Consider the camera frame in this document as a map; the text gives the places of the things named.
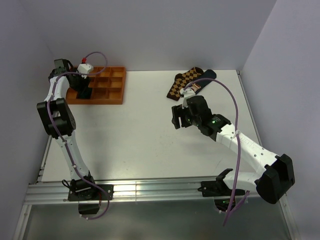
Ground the navy snowman sock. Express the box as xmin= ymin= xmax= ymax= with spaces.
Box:
xmin=190 ymin=69 xmax=217 ymax=95

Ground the green reindeer sock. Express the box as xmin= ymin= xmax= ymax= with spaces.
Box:
xmin=76 ymin=87 xmax=93 ymax=100

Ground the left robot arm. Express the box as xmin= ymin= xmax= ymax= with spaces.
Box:
xmin=36 ymin=58 xmax=99 ymax=200

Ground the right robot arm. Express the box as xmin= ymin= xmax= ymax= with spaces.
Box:
xmin=171 ymin=96 xmax=295 ymax=204

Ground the orange compartment tray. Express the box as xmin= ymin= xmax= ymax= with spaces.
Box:
xmin=66 ymin=66 xmax=126 ymax=105

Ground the brown argyle sock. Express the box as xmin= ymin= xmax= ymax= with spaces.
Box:
xmin=166 ymin=67 xmax=204 ymax=101

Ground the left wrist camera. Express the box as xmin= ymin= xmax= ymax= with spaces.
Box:
xmin=76 ymin=57 xmax=94 ymax=78

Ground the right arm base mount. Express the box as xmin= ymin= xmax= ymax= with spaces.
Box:
xmin=197 ymin=180 xmax=232 ymax=212

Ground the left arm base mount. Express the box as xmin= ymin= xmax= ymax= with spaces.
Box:
xmin=61 ymin=179 xmax=114 ymax=218

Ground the aluminium front rail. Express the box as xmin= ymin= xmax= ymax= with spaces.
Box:
xmin=23 ymin=174 xmax=287 ymax=206

